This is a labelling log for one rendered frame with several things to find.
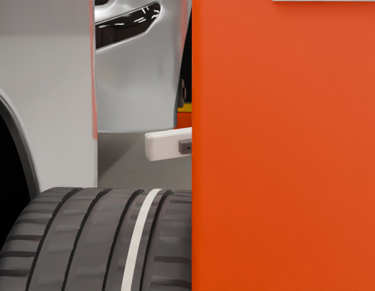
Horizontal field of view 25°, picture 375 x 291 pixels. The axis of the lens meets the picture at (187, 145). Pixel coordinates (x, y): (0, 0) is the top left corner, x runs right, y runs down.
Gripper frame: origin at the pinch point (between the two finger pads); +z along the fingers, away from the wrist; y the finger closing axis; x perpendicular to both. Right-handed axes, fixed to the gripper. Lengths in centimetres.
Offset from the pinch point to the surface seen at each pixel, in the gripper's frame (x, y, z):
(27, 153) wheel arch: -18, 47, 11
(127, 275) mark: -10.8, -9.1, 8.7
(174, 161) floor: -219, 492, -157
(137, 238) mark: -9.3, -4.1, 6.2
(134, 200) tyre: -10.4, 8.2, 3.0
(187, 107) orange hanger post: -120, 340, -117
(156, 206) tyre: -9.0, 2.5, 1.9
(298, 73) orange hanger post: 22, -46, 8
